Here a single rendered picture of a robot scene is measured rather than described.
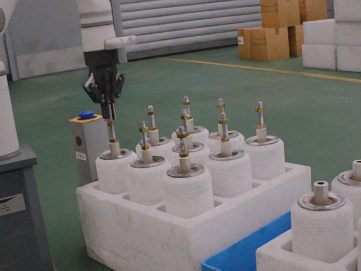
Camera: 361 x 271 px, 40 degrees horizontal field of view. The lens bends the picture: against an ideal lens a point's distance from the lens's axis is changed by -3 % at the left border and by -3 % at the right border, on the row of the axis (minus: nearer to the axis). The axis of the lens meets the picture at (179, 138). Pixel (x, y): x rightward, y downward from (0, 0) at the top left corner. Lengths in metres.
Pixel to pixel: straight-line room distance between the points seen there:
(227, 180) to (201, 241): 0.16
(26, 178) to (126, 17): 5.28
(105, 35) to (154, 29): 5.32
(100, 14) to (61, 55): 5.05
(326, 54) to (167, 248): 3.20
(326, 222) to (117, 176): 0.54
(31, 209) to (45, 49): 5.06
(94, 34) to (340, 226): 0.64
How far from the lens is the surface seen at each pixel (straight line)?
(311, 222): 0.77
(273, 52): 4.86
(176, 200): 0.97
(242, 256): 1.01
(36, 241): 1.14
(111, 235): 1.15
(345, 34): 3.87
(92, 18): 1.10
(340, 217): 0.78
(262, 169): 1.13
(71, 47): 6.18
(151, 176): 1.04
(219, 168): 1.04
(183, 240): 0.95
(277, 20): 4.93
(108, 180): 1.15
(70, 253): 1.33
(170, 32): 6.51
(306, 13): 5.13
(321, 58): 4.10
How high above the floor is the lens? 0.56
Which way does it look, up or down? 14 degrees down
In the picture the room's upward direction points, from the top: 7 degrees counter-clockwise
